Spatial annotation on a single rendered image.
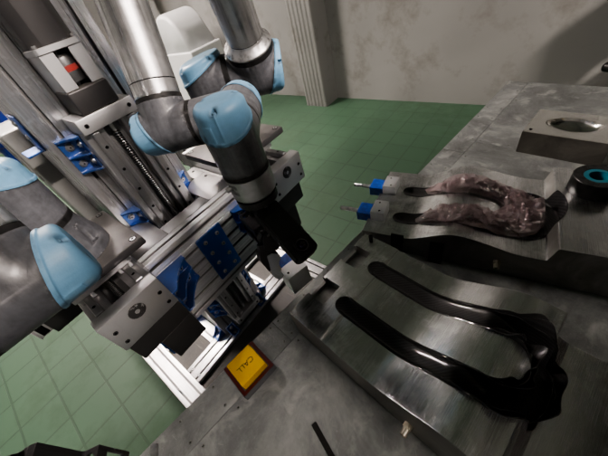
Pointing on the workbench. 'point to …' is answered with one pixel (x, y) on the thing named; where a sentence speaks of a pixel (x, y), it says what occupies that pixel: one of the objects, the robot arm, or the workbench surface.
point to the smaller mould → (566, 137)
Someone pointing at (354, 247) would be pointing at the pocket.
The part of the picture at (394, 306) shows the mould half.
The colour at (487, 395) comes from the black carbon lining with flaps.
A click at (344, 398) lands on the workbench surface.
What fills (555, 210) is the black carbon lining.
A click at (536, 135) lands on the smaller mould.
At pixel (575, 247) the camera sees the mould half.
